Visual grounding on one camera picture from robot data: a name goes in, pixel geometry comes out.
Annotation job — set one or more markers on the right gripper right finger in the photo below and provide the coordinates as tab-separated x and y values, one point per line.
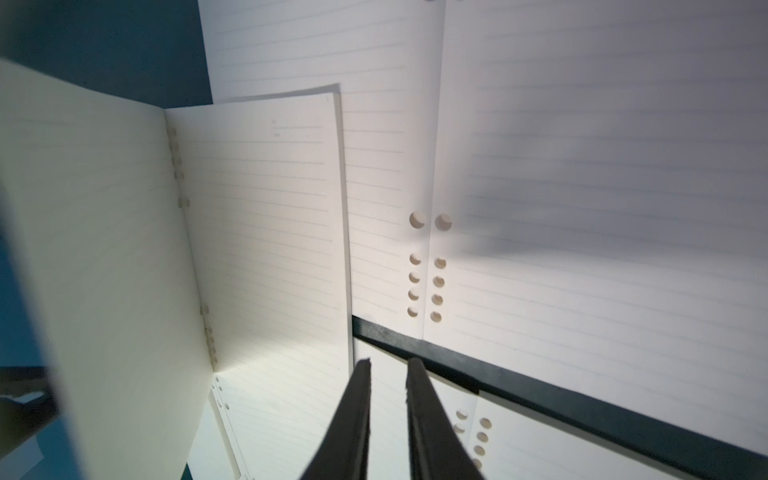
435	453

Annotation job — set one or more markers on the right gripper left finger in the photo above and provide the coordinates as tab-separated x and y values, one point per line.
343	452

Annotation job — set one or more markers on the white lined notebook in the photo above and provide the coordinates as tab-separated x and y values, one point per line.
186	270

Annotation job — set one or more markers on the open white notebook right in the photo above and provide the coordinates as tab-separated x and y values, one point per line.
572	190

